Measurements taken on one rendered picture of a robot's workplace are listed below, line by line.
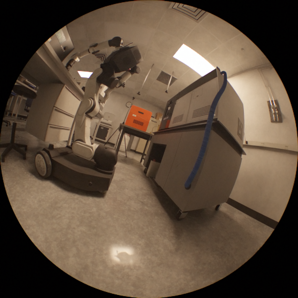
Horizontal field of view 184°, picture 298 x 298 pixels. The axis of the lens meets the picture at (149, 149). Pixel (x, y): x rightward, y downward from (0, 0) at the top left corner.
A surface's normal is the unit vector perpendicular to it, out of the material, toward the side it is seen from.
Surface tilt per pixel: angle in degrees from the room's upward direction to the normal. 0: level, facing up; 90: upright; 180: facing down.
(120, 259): 0
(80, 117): 114
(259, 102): 90
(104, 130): 90
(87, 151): 90
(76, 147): 90
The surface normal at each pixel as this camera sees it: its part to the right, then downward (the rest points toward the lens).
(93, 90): 0.21, 0.08
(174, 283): 0.31, -0.95
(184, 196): -0.91, -0.29
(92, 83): 0.26, 0.49
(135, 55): 0.78, 0.52
